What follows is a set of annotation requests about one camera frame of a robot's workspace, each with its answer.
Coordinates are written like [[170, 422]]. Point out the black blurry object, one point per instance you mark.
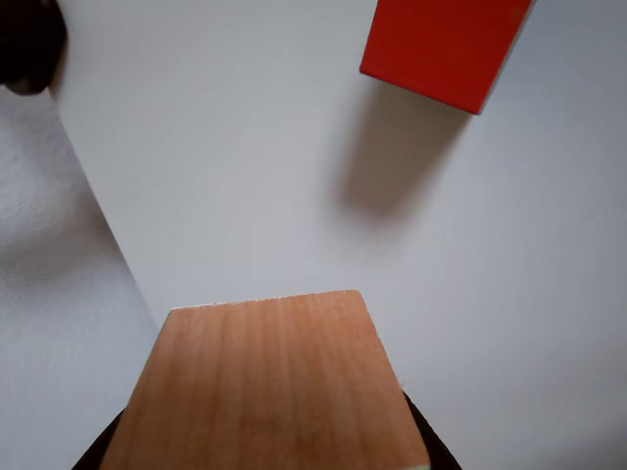
[[27, 44]]

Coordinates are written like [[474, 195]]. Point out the wooden cube with green face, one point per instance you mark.
[[269, 387]]

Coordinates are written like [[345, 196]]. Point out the multicoloured cube with marker patterns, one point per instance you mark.
[[436, 49]]

